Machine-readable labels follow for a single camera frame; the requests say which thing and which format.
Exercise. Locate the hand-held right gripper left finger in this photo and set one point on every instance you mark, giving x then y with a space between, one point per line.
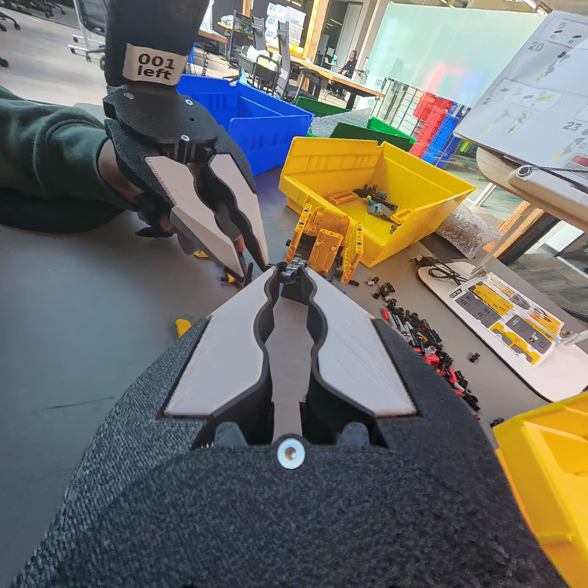
220 367

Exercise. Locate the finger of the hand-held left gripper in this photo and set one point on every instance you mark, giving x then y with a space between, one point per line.
243 197
183 202

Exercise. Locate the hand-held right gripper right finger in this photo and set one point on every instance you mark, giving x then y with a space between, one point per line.
363 367

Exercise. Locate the small yellow lego piece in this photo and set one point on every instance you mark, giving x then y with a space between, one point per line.
183 327

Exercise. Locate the yellow grey lego subassembly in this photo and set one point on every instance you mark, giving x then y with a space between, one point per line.
248 273

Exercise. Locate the grey lego connector piece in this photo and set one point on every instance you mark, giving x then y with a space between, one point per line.
291 270

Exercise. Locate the pile of small lego pins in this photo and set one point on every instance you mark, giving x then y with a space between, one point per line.
427 335

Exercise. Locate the yellow lego vehicle model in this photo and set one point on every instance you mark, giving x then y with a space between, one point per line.
324 243

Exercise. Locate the black lego gear parts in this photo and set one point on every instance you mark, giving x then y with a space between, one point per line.
374 195

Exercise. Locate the grey green lego motor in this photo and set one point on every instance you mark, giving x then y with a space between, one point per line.
377 209

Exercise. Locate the yellow lego beam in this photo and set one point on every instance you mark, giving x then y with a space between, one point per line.
401 216

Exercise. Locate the lego instruction booklet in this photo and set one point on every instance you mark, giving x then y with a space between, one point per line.
528 101

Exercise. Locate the person's left hand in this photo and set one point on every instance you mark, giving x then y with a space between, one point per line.
115 179

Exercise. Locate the blue plastic bin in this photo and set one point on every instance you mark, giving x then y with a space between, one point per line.
271 133

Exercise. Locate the silver bubble wrap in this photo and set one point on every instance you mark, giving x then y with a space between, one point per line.
468 229
340 124

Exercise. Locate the black office chair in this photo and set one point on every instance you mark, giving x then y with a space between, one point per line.
285 59

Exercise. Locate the yellow plastic storage bin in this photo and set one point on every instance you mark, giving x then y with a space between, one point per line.
413 229
551 482

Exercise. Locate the wooden office desk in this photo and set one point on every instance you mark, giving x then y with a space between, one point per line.
335 76

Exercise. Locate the green plastic bin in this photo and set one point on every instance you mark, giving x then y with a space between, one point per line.
390 133

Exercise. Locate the stack of red blue bins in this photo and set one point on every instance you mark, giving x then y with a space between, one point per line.
436 128

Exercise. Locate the orange lego frame piece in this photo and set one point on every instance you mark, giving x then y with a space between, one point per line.
342 197

